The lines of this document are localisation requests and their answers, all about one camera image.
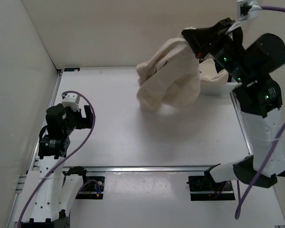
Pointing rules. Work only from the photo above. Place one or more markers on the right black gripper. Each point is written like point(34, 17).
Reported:
point(204, 40)

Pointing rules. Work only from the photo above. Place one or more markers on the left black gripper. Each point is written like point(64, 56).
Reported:
point(84, 122)

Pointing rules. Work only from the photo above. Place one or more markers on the beige trousers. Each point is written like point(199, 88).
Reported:
point(173, 76)

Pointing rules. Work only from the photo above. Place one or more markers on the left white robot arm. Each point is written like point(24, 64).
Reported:
point(50, 203)

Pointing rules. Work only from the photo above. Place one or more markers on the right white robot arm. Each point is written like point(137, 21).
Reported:
point(259, 97)

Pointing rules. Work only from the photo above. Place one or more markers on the white plastic basket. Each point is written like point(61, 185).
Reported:
point(217, 89)

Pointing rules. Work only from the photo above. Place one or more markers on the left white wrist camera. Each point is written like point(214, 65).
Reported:
point(71, 100)

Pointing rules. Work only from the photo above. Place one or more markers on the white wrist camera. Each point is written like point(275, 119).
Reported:
point(71, 100)
point(247, 9)

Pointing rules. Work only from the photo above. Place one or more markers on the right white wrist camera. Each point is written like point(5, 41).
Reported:
point(247, 9)

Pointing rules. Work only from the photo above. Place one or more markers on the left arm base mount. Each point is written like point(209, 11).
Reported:
point(93, 185)

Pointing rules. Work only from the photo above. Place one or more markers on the aluminium right rail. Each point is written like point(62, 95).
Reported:
point(236, 105)

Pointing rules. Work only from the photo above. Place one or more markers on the aluminium front rail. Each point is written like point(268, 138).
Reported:
point(181, 168)

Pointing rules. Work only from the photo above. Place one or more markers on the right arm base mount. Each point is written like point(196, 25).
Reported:
point(202, 190)

